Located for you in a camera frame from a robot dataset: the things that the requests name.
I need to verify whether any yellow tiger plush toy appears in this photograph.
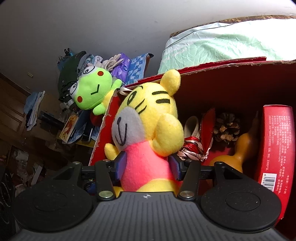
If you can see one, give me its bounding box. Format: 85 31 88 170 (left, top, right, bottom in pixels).
104 69 184 193

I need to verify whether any red white ribbon bundle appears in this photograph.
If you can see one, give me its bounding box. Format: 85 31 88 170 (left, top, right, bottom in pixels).
177 116 213 162

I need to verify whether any colourful picture book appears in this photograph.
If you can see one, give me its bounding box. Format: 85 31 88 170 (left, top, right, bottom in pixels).
59 113 79 143

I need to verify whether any brown pine cone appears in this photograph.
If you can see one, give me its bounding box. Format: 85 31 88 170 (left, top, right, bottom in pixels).
213 113 240 145

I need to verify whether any orange gourd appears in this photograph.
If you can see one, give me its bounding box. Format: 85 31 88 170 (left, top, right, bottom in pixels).
208 132 258 173

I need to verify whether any green frog plush toy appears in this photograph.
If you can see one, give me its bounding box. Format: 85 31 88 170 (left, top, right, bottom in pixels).
69 65 122 115

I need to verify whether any purple tissue pack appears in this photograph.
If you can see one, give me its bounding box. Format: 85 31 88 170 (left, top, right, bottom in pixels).
111 53 130 83

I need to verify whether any blue checkered towel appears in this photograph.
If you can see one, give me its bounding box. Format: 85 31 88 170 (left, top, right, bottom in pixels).
124 53 154 86

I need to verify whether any red printed carton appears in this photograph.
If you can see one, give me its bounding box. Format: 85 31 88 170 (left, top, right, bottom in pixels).
256 105 295 221

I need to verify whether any dark green cap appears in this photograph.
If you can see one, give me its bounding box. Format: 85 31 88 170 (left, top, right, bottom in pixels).
57 51 86 102

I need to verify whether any green cartoon bear bedsheet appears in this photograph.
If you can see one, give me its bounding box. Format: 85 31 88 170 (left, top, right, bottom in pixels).
158 19 296 74

